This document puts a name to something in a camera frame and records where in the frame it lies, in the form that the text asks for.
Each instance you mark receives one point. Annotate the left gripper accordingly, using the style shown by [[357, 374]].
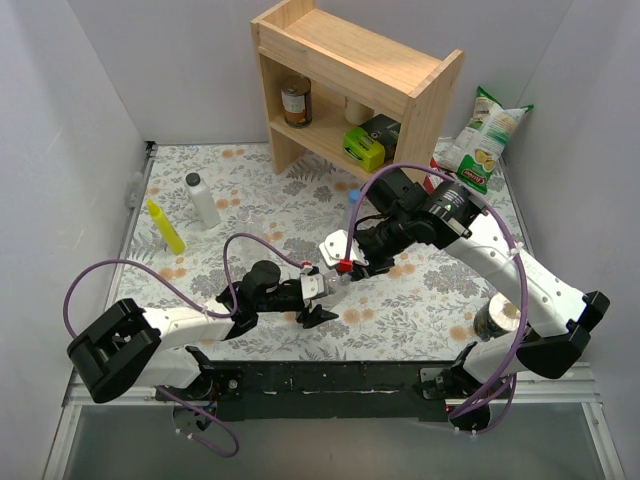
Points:
[[301, 302]]

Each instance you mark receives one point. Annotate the clear plastic bottle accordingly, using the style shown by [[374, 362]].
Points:
[[337, 292], [251, 226]]

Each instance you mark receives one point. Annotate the blue tinted plastic bottle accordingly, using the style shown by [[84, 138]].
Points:
[[347, 214]]

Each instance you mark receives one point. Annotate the blue bottle cap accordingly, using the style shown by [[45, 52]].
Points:
[[353, 196]]

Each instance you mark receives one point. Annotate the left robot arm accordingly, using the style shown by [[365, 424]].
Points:
[[129, 345]]

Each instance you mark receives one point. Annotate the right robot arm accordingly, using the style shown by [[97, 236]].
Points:
[[556, 320]]

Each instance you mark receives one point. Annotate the white bottle black cap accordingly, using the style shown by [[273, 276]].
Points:
[[202, 199]]

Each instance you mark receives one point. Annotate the yellow squeeze bottle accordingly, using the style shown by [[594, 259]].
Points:
[[165, 228]]

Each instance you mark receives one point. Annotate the green and black box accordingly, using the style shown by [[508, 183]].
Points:
[[372, 143]]

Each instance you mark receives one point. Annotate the green chips bag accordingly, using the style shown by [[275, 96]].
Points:
[[474, 153]]

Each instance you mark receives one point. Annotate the white cup on shelf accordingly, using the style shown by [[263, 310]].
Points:
[[356, 113]]

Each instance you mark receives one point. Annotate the wooden shelf unit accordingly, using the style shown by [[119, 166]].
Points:
[[343, 60]]

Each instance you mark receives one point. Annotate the tin can on shelf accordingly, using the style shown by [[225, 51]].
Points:
[[296, 101]]

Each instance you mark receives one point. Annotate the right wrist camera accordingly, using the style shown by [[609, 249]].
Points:
[[334, 250]]

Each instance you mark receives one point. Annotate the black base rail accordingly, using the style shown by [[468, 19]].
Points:
[[247, 390]]

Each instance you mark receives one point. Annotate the aluminium frame rail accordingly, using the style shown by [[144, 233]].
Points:
[[555, 429]]

